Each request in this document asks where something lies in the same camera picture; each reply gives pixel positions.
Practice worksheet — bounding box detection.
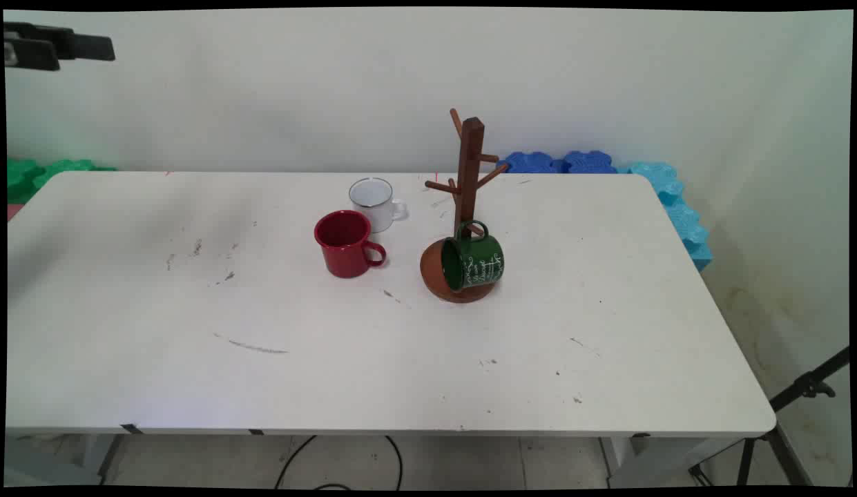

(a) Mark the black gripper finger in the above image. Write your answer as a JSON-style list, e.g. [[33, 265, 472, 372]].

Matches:
[[3, 38, 61, 72], [3, 22, 116, 62]]

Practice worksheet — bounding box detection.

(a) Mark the green enamel mug white print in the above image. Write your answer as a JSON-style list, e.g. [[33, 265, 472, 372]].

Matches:
[[440, 220, 505, 291]]

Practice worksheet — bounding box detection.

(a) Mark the green foam tile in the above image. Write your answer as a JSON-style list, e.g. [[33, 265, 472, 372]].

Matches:
[[6, 158, 118, 205]]

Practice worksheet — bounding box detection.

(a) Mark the red enamel mug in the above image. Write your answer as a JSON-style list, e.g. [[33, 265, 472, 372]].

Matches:
[[314, 210, 387, 280]]

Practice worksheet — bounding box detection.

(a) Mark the grey table leg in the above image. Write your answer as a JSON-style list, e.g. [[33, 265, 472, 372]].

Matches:
[[83, 434, 127, 486]]

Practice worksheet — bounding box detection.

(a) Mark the brown wooden mug tree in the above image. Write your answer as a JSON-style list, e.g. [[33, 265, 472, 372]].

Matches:
[[419, 108, 510, 304]]

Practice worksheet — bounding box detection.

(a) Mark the dark blue foam tile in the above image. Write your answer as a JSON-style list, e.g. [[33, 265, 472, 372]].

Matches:
[[496, 151, 566, 174], [563, 150, 618, 174]]

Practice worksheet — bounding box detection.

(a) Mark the light blue foam tile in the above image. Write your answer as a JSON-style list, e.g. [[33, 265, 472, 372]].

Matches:
[[616, 161, 713, 272]]

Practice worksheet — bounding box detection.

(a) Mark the black tripod stand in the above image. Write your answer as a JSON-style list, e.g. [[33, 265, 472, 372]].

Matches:
[[689, 345, 851, 487]]

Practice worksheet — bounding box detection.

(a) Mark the black floor cable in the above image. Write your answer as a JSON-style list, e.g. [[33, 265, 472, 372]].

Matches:
[[274, 435, 404, 491]]

